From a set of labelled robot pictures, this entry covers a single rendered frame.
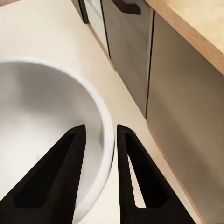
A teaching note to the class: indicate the dishwasher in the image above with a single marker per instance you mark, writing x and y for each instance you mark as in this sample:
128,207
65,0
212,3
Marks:
127,31

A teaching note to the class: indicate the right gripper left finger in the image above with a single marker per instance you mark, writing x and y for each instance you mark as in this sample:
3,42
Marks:
47,194

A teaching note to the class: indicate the countertop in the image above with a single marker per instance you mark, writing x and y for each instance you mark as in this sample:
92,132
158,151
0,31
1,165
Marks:
200,22

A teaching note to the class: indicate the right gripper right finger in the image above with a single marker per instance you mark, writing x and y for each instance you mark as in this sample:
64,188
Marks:
162,204

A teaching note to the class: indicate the fridge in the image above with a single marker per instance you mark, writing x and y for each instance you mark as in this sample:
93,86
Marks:
95,17

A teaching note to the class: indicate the coffee cup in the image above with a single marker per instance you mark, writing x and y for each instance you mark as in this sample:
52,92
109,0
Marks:
40,100

